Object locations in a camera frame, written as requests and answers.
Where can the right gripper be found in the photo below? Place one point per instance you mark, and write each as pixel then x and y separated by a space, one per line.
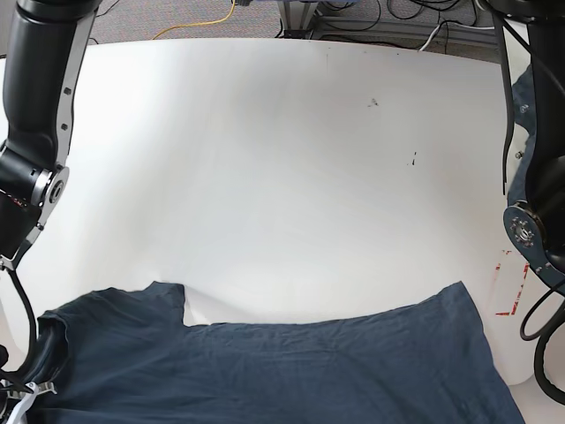
pixel 17 404

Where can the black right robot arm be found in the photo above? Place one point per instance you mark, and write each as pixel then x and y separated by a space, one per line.
pixel 45 53

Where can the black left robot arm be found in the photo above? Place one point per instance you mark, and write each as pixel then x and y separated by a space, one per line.
pixel 530 36

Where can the dark navy t-shirt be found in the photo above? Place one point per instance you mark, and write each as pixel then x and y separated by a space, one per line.
pixel 257 249

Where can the red tape rectangle marking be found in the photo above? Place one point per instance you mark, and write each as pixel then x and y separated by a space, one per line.
pixel 508 283

